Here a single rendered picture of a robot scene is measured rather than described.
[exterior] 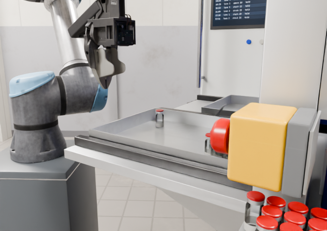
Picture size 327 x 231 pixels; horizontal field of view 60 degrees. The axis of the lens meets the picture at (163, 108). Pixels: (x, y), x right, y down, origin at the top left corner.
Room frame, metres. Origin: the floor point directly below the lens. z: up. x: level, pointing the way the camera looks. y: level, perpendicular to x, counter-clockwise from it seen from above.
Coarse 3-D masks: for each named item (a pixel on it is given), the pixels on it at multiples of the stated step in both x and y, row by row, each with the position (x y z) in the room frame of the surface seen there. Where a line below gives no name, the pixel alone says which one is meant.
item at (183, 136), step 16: (144, 112) 0.77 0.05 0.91; (176, 112) 0.78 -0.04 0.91; (96, 128) 0.61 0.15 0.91; (112, 128) 0.66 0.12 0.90; (128, 128) 0.71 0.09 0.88; (144, 128) 0.72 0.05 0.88; (160, 128) 0.72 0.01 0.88; (176, 128) 0.72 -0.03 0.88; (192, 128) 0.72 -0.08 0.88; (208, 128) 0.72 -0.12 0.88; (128, 144) 0.54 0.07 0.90; (144, 144) 0.52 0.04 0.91; (160, 144) 0.50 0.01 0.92; (176, 144) 0.59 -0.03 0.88; (192, 144) 0.59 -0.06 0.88; (192, 160) 0.46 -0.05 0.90; (208, 160) 0.45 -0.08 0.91; (224, 160) 0.43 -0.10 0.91
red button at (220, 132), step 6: (216, 120) 0.31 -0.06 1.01; (222, 120) 0.31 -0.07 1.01; (228, 120) 0.30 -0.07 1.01; (216, 126) 0.30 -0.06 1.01; (222, 126) 0.30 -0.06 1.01; (228, 126) 0.30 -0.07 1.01; (216, 132) 0.30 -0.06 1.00; (222, 132) 0.29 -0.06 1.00; (228, 132) 0.30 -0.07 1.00; (210, 138) 0.30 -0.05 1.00; (216, 138) 0.29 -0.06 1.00; (222, 138) 0.29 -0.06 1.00; (228, 138) 0.30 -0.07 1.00; (216, 144) 0.29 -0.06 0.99; (222, 144) 0.29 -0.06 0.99; (228, 144) 0.30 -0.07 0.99; (216, 150) 0.30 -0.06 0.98; (222, 150) 0.29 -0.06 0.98; (228, 150) 0.30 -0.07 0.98
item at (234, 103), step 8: (232, 96) 1.04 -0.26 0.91; (240, 96) 1.02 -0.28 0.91; (248, 96) 1.01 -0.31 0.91; (208, 104) 0.86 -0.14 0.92; (216, 104) 0.92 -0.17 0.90; (224, 104) 0.98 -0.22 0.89; (232, 104) 1.02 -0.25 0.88; (240, 104) 1.02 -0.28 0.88; (208, 112) 0.81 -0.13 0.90; (216, 112) 0.80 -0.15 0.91; (224, 112) 0.79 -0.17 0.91; (232, 112) 0.78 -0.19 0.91
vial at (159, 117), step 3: (156, 114) 0.73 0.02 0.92; (159, 114) 0.73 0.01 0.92; (162, 114) 0.73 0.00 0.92; (156, 117) 0.73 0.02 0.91; (159, 117) 0.72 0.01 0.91; (162, 117) 0.72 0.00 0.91; (156, 120) 0.73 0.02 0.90; (159, 120) 0.72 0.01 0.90; (162, 120) 0.72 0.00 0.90; (156, 123) 0.73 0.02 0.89; (159, 123) 0.72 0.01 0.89; (162, 123) 0.72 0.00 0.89; (156, 126) 0.73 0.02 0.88; (159, 126) 0.72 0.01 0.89; (162, 126) 0.72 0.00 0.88
